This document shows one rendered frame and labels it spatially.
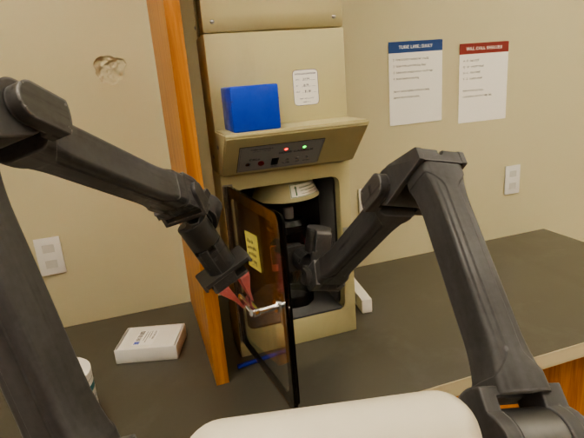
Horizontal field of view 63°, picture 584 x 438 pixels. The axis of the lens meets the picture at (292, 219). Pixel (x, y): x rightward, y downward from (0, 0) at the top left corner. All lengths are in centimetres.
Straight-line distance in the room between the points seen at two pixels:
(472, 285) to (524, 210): 159
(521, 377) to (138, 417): 82
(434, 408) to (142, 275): 133
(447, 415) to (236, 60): 89
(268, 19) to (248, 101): 21
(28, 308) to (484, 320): 45
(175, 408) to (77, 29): 101
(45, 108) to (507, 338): 53
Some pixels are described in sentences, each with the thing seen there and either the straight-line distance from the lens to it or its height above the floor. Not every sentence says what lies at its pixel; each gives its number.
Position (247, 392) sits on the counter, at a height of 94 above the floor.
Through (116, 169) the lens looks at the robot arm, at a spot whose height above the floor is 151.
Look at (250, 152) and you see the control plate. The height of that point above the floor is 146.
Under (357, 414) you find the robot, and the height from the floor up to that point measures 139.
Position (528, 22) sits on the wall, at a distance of 207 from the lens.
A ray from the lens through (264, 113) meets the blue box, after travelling 100.
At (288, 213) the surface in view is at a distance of 125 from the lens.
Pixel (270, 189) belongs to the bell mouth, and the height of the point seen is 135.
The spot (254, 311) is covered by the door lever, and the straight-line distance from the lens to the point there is 90.
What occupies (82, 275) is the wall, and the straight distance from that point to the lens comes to 161.
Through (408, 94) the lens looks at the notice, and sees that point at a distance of 176.
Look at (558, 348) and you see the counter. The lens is 135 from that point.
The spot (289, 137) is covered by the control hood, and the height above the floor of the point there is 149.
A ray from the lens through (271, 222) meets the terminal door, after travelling 84.
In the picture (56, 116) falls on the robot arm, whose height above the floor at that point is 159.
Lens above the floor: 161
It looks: 16 degrees down
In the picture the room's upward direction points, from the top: 5 degrees counter-clockwise
